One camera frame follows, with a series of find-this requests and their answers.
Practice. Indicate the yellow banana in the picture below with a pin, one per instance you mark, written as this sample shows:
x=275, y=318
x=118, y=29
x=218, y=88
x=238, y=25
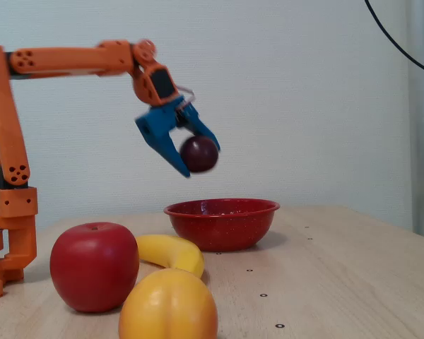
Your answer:
x=176, y=252

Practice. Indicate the dark purple plum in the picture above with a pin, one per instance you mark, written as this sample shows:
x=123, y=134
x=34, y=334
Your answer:
x=199, y=155

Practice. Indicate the red speckled bowl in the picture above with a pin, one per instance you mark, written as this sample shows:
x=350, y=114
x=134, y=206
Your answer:
x=220, y=226

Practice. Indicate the orange yellow peach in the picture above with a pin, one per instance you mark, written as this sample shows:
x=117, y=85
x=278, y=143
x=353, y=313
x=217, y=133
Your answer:
x=167, y=307

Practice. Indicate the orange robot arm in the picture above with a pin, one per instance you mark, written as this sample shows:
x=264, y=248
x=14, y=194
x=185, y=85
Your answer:
x=63, y=60

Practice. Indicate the red apple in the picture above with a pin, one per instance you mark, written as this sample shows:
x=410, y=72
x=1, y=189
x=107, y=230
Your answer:
x=93, y=266

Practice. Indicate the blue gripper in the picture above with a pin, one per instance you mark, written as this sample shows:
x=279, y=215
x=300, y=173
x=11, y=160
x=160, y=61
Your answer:
x=160, y=121

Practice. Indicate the grey metal pole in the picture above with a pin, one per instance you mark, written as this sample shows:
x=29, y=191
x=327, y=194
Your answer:
x=422, y=123

